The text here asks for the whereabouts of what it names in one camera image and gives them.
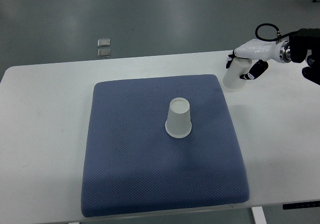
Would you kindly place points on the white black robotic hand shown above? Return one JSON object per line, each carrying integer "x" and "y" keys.
{"x": 261, "y": 51}

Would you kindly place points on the white paper cup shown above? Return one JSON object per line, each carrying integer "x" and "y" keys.
{"x": 178, "y": 123}
{"x": 231, "y": 80}

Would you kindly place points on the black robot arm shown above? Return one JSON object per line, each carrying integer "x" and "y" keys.
{"x": 304, "y": 45}

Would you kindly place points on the lower metal floor plate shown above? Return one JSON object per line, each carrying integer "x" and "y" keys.
{"x": 104, "y": 52}

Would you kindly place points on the metal floor plate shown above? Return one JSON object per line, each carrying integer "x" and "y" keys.
{"x": 103, "y": 42}
{"x": 104, "y": 52}

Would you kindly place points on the upper metal floor plate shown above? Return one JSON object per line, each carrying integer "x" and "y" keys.
{"x": 103, "y": 42}

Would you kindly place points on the black table control panel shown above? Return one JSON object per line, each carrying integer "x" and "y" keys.
{"x": 303, "y": 205}

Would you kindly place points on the white table leg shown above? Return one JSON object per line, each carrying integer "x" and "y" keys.
{"x": 258, "y": 215}

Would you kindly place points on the blue fabric cushion mat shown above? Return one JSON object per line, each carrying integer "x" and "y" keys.
{"x": 133, "y": 165}

